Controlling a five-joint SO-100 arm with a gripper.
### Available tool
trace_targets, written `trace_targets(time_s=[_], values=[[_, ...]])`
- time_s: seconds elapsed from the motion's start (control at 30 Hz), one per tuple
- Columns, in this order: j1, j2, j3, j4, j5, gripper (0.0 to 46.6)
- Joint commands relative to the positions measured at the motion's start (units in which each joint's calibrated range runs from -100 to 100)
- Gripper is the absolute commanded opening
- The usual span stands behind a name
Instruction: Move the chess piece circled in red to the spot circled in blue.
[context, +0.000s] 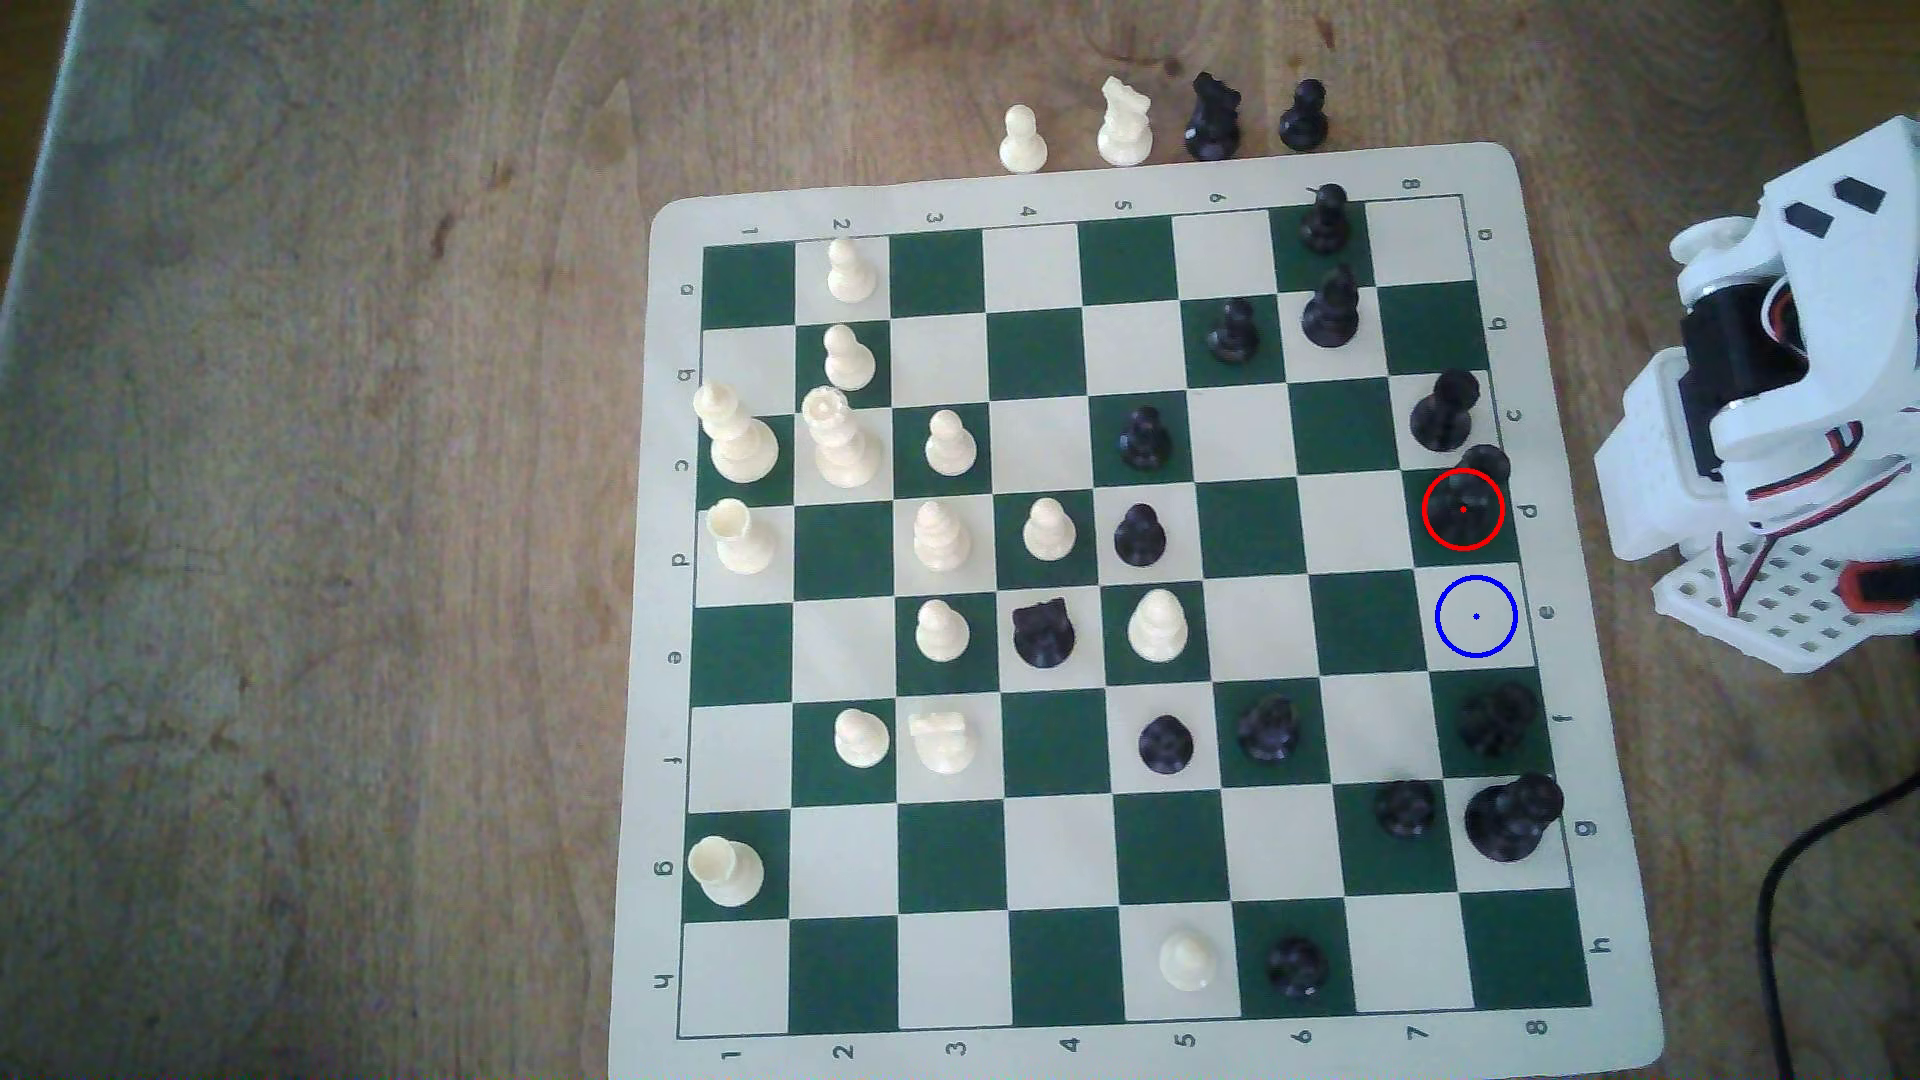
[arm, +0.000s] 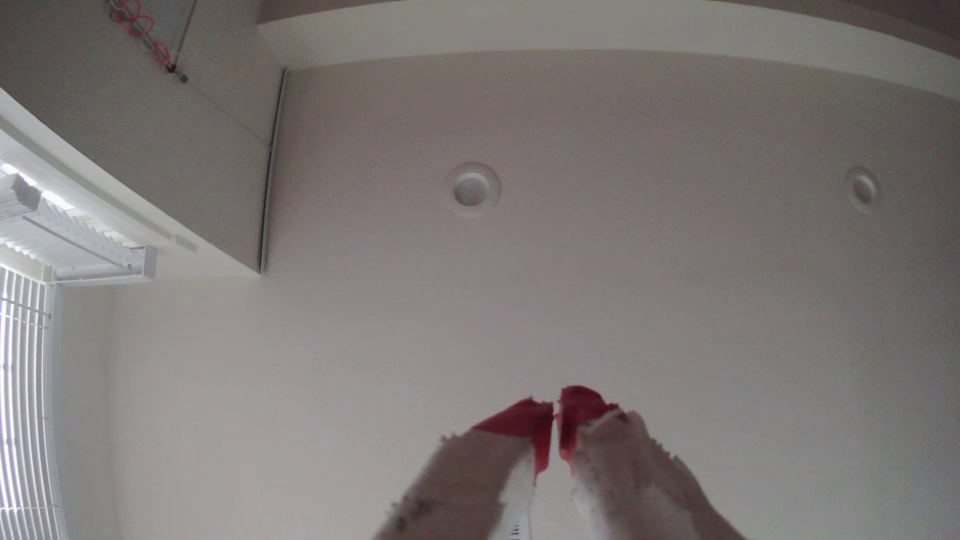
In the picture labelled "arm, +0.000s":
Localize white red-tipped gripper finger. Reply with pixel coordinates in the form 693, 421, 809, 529
558, 385, 745, 540
373, 398, 555, 540

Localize round recessed ceiling light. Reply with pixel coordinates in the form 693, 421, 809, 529
845, 166, 882, 213
444, 162, 501, 219

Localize white window blind headrail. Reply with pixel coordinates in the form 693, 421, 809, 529
0, 161, 159, 288

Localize red coiled wire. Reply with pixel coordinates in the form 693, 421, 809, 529
107, 0, 189, 84

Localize white slatted window blind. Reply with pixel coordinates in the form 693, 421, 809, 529
0, 262, 67, 540

